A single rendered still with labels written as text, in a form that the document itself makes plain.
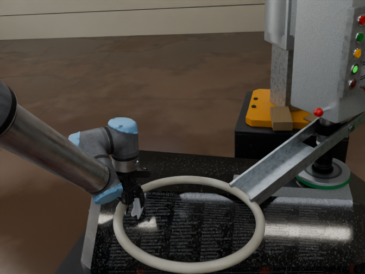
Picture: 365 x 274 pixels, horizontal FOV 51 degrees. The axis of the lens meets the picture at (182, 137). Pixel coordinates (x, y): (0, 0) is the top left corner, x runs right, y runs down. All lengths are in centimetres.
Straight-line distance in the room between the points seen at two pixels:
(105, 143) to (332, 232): 89
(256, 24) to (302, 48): 618
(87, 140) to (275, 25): 127
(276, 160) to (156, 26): 650
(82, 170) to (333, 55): 87
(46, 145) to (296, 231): 101
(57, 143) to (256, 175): 84
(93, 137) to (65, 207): 186
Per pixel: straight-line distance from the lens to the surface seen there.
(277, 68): 227
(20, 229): 294
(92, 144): 116
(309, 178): 161
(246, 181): 145
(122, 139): 120
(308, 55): 143
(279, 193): 155
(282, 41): 211
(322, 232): 154
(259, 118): 218
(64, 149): 87
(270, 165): 150
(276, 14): 209
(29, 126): 77
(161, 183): 143
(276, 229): 152
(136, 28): 793
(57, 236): 277
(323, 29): 137
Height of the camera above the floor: 172
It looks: 28 degrees down
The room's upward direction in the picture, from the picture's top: 5 degrees counter-clockwise
